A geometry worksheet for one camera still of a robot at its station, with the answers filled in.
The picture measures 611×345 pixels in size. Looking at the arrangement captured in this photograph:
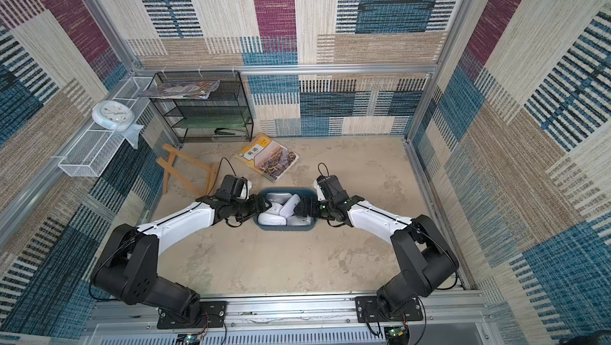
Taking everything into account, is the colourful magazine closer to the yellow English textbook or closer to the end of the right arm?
the yellow English textbook

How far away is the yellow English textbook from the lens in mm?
1097

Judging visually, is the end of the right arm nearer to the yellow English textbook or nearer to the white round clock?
the yellow English textbook

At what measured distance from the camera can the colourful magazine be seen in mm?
828

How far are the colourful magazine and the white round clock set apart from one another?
0.32 feet

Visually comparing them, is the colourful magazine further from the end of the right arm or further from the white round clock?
the end of the right arm

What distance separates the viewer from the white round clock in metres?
0.74
